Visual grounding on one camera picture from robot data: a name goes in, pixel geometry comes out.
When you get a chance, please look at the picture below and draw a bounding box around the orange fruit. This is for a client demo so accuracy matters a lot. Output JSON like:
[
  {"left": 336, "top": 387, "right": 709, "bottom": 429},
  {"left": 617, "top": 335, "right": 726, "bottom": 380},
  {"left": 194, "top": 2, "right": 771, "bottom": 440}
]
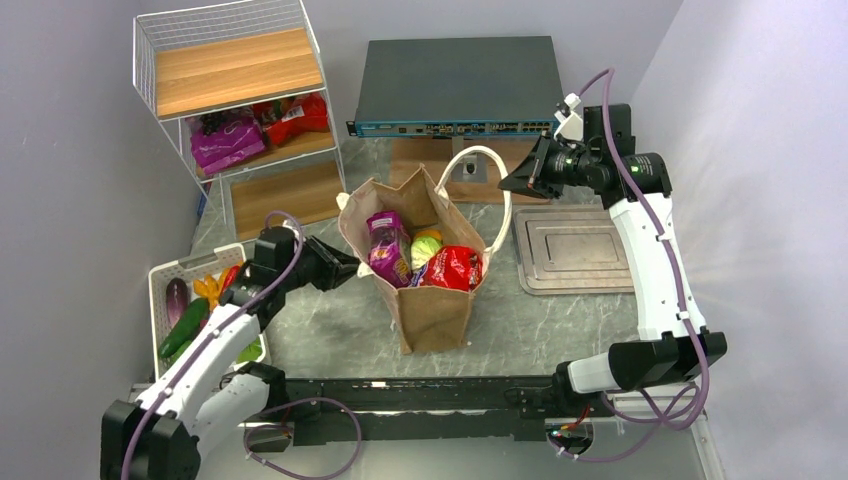
[{"left": 414, "top": 229, "right": 443, "bottom": 242}]

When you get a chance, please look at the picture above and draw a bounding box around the green cucumber toy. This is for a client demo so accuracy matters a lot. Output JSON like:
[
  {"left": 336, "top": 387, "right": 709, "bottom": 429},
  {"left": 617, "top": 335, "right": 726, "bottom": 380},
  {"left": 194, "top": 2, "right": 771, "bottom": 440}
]
[{"left": 158, "top": 297, "right": 209, "bottom": 359}]

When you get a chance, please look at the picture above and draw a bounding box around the yellow banana toy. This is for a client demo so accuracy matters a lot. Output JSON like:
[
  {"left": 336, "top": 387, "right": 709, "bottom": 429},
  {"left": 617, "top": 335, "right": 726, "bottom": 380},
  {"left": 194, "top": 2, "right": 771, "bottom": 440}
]
[{"left": 193, "top": 268, "right": 229, "bottom": 311}]

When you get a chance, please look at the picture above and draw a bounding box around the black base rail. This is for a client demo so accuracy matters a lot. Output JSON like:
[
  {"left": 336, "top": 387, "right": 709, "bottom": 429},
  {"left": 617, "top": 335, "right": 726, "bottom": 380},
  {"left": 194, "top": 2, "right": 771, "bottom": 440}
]
[{"left": 221, "top": 374, "right": 617, "bottom": 455}]

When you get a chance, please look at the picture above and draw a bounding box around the red candy bag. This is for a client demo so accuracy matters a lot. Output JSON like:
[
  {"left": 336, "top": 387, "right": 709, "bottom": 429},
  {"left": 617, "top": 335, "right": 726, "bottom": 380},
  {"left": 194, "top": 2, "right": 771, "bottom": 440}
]
[{"left": 412, "top": 246, "right": 483, "bottom": 292}]

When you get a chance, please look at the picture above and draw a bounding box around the metal tray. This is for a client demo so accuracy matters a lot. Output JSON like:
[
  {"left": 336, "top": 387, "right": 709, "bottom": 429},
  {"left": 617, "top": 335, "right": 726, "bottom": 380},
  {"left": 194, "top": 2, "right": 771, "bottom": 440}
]
[{"left": 512, "top": 205, "right": 634, "bottom": 296}]

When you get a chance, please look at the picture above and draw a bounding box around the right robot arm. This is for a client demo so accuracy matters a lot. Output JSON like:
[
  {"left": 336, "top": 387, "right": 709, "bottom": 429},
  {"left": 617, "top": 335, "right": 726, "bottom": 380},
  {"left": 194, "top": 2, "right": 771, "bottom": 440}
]
[{"left": 499, "top": 104, "right": 727, "bottom": 415}]

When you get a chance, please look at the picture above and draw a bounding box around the white wire shelf rack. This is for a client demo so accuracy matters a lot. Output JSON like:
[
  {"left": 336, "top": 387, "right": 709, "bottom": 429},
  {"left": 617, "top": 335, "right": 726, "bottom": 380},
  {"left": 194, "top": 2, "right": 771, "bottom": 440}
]
[{"left": 132, "top": 1, "right": 345, "bottom": 240}]

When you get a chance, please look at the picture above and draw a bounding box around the dark network switch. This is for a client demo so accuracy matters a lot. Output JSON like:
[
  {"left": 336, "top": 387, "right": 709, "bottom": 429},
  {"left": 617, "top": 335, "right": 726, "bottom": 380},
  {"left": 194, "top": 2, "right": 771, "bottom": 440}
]
[{"left": 347, "top": 36, "right": 564, "bottom": 138}]

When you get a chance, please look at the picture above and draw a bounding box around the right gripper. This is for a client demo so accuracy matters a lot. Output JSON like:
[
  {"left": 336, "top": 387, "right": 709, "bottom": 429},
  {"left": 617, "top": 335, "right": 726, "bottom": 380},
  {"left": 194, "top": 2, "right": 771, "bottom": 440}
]
[{"left": 500, "top": 130, "right": 600, "bottom": 199}]

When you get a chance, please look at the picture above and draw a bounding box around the green cabbage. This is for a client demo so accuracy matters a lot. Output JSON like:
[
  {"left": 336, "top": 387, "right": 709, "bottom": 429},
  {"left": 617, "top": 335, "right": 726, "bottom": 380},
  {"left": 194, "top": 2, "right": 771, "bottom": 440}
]
[{"left": 410, "top": 235, "right": 443, "bottom": 270}]

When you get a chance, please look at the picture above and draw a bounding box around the green lettuce toy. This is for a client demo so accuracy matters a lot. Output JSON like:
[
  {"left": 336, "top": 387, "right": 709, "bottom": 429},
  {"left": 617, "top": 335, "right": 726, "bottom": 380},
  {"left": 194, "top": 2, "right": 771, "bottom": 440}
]
[{"left": 236, "top": 338, "right": 264, "bottom": 363}]

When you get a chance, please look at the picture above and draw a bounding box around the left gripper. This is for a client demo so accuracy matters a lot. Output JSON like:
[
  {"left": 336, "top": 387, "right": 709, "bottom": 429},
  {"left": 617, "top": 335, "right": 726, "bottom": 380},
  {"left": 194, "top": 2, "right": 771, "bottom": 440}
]
[{"left": 279, "top": 234, "right": 365, "bottom": 292}]

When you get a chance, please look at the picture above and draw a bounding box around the red snack bag upper shelf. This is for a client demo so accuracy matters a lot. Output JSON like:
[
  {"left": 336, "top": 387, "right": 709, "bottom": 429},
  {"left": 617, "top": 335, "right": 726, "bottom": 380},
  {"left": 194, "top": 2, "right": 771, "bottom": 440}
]
[{"left": 251, "top": 92, "right": 329, "bottom": 146}]

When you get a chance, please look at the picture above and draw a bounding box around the purple eggplant toy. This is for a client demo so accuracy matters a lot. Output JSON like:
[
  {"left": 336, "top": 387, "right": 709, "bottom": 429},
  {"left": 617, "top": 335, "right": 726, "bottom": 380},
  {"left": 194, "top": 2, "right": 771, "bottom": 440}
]
[{"left": 165, "top": 278, "right": 190, "bottom": 327}]

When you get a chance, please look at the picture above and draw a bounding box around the wooden board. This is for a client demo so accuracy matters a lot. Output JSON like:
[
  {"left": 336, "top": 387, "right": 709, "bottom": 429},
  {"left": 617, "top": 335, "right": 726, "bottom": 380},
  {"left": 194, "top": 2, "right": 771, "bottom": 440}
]
[{"left": 389, "top": 138, "right": 534, "bottom": 204}]

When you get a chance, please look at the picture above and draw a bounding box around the purple snack bag shelf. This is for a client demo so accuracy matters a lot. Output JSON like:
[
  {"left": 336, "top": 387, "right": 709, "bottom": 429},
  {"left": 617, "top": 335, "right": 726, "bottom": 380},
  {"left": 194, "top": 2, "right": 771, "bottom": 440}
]
[
  {"left": 190, "top": 113, "right": 267, "bottom": 176},
  {"left": 367, "top": 211, "right": 413, "bottom": 288}
]

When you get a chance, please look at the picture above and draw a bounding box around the metal stand bracket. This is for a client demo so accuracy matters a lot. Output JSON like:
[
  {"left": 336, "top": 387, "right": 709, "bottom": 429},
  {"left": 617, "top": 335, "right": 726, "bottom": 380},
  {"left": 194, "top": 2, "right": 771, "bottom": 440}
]
[{"left": 451, "top": 152, "right": 488, "bottom": 184}]

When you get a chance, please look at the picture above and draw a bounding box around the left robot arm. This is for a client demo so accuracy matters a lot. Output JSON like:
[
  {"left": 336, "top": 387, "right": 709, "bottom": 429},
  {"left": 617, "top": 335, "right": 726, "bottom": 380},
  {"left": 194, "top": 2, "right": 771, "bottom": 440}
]
[{"left": 100, "top": 224, "right": 360, "bottom": 479}]

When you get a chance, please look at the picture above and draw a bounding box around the red pepper toy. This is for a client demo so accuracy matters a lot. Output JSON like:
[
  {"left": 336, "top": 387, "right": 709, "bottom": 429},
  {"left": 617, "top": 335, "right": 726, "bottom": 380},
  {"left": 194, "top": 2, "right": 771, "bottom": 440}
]
[{"left": 219, "top": 265, "right": 241, "bottom": 293}]

